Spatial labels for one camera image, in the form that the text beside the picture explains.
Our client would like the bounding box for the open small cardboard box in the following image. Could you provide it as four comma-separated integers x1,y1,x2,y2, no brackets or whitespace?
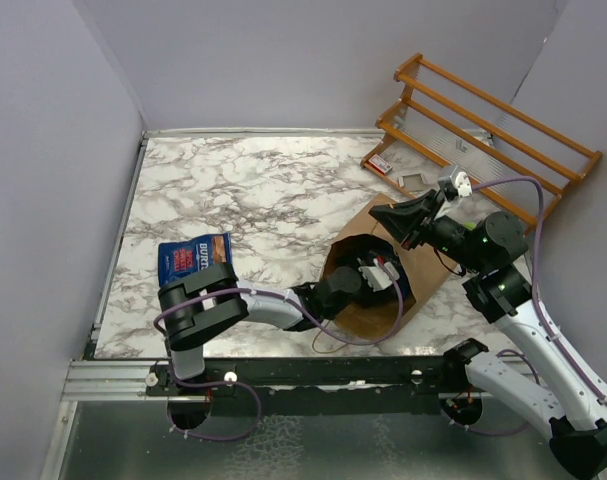
397,173,430,193

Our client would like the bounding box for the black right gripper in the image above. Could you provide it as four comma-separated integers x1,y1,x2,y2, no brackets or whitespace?
371,188,487,273

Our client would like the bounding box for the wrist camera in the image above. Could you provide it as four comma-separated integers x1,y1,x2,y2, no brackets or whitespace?
358,258,398,292
435,165,473,219

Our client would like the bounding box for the blue Burts chips bag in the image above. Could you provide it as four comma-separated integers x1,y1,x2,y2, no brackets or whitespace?
157,233,232,287

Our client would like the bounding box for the wooden two-tier rack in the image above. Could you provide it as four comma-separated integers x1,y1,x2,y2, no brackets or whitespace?
360,53,602,231

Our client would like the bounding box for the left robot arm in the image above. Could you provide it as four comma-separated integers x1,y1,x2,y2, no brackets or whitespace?
154,249,411,395

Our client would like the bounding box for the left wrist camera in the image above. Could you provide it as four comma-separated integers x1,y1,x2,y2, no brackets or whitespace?
358,258,398,292

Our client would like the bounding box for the blue salt vinegar chips bag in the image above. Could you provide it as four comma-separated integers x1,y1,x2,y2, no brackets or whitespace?
395,265,415,301

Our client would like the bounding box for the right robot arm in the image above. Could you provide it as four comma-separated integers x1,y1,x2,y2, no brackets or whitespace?
369,190,607,479

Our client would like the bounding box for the small red white box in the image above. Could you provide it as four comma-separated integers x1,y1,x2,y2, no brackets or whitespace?
366,154,393,175

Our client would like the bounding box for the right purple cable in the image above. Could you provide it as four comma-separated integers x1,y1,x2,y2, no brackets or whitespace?
447,177,607,436

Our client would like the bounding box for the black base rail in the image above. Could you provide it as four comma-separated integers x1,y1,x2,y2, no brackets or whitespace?
146,339,488,416

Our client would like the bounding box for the brown paper bag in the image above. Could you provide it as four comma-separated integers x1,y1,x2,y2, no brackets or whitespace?
309,193,458,344

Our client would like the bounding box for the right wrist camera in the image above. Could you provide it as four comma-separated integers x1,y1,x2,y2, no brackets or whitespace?
435,165,473,219

